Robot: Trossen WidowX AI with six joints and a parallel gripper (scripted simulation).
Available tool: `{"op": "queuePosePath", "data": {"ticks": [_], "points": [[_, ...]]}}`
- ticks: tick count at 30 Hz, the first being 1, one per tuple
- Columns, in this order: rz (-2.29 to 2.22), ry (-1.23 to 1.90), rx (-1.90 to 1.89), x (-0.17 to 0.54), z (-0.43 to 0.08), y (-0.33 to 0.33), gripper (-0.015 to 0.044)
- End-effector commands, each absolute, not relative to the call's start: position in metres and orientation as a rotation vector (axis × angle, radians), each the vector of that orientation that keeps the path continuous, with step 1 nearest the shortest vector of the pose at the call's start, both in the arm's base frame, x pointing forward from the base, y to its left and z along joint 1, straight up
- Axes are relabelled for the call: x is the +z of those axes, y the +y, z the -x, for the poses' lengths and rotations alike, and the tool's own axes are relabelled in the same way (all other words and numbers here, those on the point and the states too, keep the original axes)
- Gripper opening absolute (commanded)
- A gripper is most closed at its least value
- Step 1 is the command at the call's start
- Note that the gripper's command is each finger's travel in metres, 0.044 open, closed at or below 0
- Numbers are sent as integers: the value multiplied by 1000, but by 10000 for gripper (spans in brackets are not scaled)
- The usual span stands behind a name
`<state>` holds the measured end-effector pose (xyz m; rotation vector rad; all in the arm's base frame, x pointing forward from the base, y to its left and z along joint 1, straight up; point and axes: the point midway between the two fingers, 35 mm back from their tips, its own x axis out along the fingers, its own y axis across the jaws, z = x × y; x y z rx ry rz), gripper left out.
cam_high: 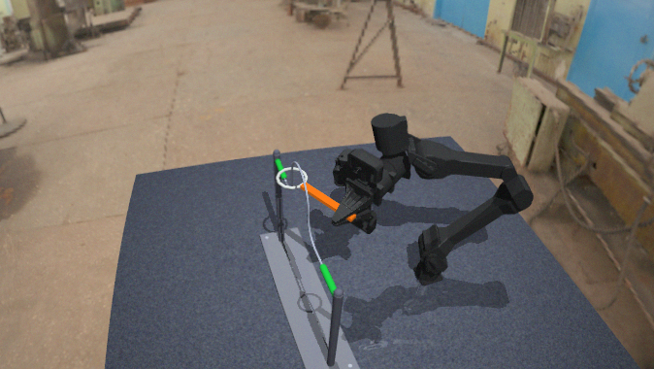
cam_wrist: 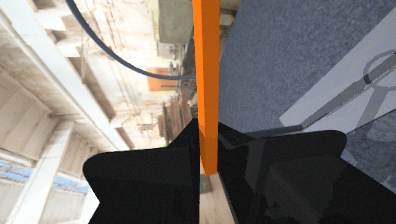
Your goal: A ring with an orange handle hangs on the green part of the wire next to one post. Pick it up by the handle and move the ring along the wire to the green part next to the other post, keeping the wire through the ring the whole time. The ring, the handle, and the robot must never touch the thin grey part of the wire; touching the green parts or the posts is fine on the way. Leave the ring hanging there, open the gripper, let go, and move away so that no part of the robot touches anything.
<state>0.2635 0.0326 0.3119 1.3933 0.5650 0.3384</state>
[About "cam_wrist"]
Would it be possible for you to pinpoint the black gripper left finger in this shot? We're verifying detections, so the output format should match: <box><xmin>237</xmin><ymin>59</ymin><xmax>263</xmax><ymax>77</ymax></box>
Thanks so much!
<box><xmin>82</xmin><ymin>118</ymin><xmax>200</xmax><ymax>224</ymax></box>

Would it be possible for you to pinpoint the orange bar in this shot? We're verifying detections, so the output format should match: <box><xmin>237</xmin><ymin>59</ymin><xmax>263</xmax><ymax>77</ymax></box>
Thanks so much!
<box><xmin>193</xmin><ymin>0</ymin><xmax>220</xmax><ymax>176</ymax></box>

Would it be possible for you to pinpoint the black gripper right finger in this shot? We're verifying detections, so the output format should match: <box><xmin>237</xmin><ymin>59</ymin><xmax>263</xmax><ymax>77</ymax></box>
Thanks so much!
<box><xmin>217</xmin><ymin>122</ymin><xmax>347</xmax><ymax>224</ymax></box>

